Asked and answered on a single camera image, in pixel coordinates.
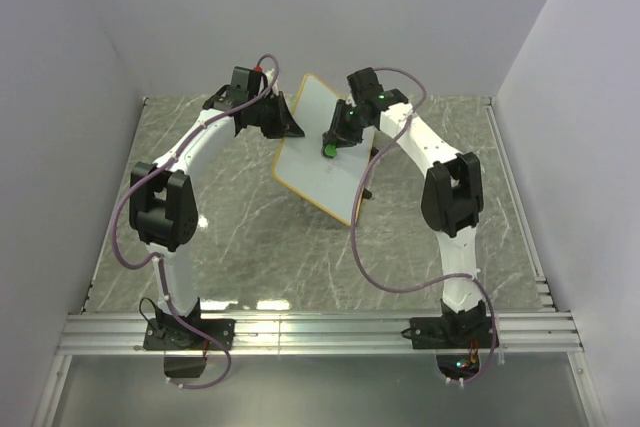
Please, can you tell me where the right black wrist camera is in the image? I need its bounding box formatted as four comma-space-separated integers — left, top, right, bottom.
347, 67, 384, 104

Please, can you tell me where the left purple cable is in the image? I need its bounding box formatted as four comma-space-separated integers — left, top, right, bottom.
110, 53, 279, 391

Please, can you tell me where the aluminium rail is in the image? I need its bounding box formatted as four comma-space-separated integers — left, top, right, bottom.
483, 97, 558, 312
56, 310, 583, 356

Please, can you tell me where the green whiteboard eraser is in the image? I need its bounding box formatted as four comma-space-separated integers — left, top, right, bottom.
322, 144, 337, 158

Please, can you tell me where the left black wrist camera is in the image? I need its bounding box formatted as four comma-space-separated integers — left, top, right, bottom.
226, 66, 266, 107

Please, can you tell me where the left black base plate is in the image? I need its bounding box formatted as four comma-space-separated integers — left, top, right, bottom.
143, 319, 236, 351

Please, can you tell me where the yellow framed whiteboard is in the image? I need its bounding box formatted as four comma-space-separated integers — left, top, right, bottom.
272, 73, 374, 226

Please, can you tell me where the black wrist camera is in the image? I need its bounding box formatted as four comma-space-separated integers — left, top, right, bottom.
347, 67, 384, 104
226, 66, 266, 107

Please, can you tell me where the aluminium right side rail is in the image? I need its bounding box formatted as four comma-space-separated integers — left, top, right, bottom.
483, 97, 558, 312

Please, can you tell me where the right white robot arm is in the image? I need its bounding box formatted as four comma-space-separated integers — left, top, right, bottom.
323, 88, 493, 347

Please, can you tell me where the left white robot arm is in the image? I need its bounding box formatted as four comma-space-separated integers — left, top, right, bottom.
114, 70, 304, 349

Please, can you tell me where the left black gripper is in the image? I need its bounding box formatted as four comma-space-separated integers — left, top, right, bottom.
251, 93, 304, 141

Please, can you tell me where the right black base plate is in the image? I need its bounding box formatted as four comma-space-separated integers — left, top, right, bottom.
401, 315, 499, 350

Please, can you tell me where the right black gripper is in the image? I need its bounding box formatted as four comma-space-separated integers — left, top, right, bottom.
320, 105, 368, 155

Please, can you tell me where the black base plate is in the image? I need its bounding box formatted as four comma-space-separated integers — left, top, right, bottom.
401, 315, 499, 350
143, 319, 236, 351

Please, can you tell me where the aluminium front rail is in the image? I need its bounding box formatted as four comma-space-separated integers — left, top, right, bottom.
56, 310, 583, 356

